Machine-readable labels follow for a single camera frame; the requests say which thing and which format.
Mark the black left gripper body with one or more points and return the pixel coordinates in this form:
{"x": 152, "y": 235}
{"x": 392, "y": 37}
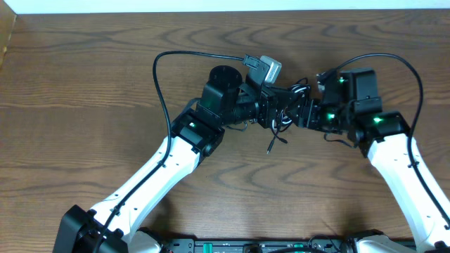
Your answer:
{"x": 265, "y": 106}

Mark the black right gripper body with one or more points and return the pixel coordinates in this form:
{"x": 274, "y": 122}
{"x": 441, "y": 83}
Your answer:
{"x": 311, "y": 114}

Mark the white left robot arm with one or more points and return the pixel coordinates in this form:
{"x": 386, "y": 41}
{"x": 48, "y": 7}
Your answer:
{"x": 113, "y": 225}

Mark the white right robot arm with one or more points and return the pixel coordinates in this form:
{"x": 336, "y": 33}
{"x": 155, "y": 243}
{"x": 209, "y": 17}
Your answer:
{"x": 351, "y": 105}

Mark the brown cardboard panel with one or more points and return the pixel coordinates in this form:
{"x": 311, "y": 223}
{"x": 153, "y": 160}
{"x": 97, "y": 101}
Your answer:
{"x": 7, "y": 22}

